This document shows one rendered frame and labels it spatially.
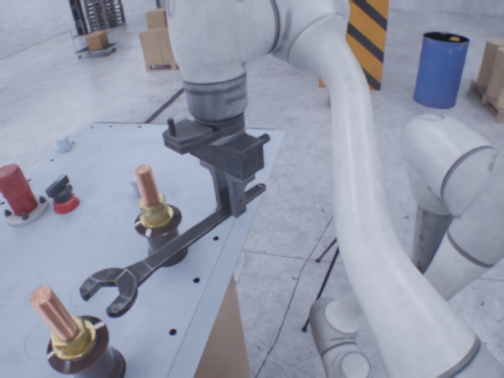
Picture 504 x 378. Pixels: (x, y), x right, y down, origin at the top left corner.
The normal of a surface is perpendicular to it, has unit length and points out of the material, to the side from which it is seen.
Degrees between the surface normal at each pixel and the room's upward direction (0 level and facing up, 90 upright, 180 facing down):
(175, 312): 0
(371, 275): 49
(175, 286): 0
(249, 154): 90
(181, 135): 0
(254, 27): 89
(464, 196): 71
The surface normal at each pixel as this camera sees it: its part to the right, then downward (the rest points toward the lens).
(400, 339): -0.69, 0.03
